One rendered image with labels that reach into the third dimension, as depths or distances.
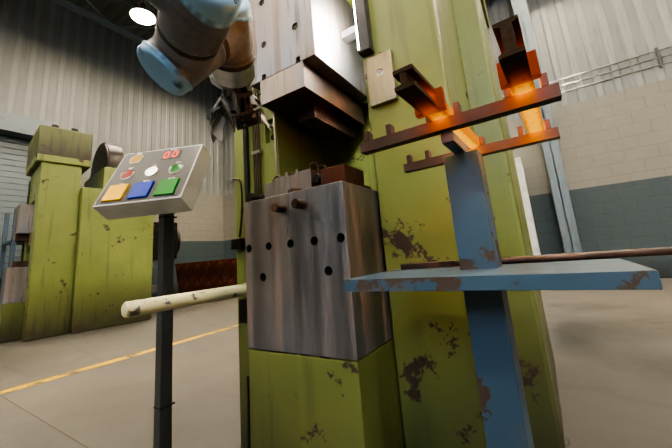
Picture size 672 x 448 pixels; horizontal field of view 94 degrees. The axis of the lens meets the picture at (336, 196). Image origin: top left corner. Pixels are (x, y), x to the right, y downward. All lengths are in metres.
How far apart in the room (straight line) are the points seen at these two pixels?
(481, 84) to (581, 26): 6.25
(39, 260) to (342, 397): 5.09
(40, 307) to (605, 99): 8.92
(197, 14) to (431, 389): 0.97
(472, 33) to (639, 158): 5.56
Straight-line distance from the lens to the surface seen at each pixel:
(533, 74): 0.49
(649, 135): 7.02
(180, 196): 1.19
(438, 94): 0.52
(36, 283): 5.65
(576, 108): 7.06
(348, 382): 0.88
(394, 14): 1.21
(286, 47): 1.22
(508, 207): 1.34
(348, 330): 0.84
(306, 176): 0.98
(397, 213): 0.97
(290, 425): 1.04
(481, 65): 1.52
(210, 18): 0.48
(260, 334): 1.03
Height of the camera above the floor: 0.72
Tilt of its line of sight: 11 degrees up
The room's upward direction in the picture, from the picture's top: 5 degrees counter-clockwise
